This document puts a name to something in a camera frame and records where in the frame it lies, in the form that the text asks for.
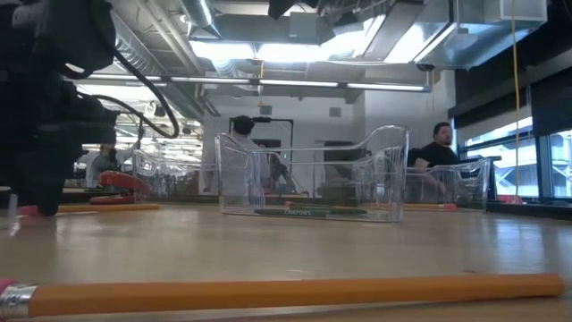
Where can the grey wall vent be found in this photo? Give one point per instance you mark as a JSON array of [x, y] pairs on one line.
[[335, 112]]

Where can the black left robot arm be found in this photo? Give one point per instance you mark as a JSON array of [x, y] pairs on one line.
[[67, 36]]

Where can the dome security camera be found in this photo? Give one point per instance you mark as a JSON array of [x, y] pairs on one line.
[[425, 67]]

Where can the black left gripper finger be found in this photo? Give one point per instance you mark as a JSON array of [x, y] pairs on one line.
[[47, 183]]

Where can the small grey upright post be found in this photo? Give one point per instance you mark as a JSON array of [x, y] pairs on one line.
[[12, 208]]

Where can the red stapler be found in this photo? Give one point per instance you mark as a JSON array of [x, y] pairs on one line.
[[120, 181]]

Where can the silver ceiling duct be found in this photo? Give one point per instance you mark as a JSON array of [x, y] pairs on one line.
[[447, 40]]

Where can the long ceiling light bar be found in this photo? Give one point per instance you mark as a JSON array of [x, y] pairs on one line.
[[313, 83]]

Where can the clear plastic bin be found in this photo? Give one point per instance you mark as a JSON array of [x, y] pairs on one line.
[[469, 183], [147, 170], [237, 179]]

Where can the person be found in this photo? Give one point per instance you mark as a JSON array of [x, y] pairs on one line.
[[440, 154], [243, 127], [105, 163]]

